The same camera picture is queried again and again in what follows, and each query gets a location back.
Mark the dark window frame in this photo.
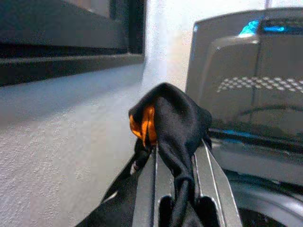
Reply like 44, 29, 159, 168
0, 0, 146, 87

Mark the grey top-load washing machine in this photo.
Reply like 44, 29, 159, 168
208, 127, 303, 227

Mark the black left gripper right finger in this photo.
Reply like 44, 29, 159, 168
192, 139, 243, 227

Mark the grey washing machine lid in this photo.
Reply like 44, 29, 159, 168
185, 6, 303, 142

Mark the black garment with orange lining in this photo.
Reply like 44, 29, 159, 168
81, 82, 228, 227

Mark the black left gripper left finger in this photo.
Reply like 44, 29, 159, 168
132, 144, 175, 227

